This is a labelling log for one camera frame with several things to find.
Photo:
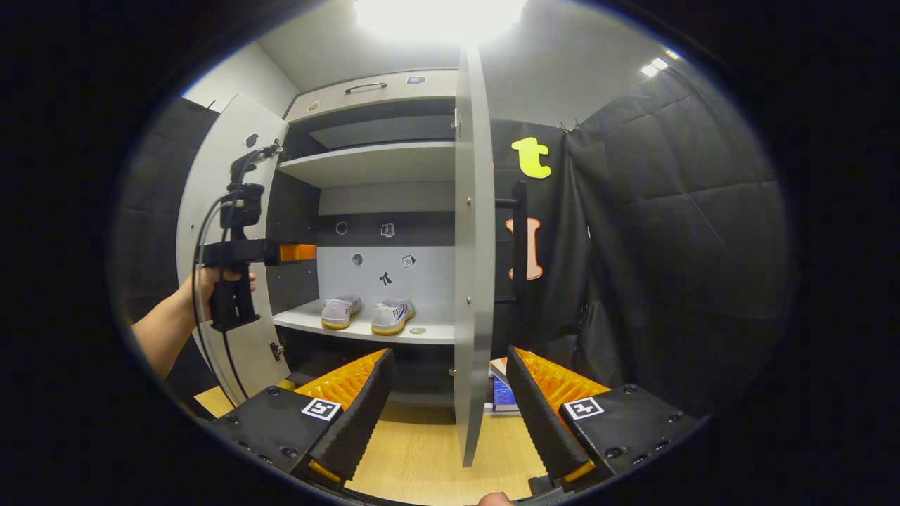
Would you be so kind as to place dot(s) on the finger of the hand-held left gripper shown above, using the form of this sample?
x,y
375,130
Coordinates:
x,y
299,253

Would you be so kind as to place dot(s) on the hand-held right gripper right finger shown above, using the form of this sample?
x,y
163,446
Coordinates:
x,y
541,422

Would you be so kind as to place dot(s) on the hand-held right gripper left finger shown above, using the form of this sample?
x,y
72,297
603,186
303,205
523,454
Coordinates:
x,y
358,422

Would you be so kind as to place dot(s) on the white sneaker shoe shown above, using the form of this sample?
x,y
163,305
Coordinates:
x,y
339,313
390,318

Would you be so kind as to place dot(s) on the white shoe cabinet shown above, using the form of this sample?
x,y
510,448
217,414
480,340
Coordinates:
x,y
380,165

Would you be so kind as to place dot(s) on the white cabinet drawer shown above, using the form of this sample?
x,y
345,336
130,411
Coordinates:
x,y
422,88

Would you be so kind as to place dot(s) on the black backdrop cloth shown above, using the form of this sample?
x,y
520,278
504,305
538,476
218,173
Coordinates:
x,y
151,211
668,246

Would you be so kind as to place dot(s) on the large ceiling light panel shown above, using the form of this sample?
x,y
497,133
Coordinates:
x,y
439,17

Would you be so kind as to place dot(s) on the metal cloth clip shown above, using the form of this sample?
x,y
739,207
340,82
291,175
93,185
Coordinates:
x,y
569,126

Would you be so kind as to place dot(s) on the small ceiling light panel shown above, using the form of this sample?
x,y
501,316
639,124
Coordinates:
x,y
654,66

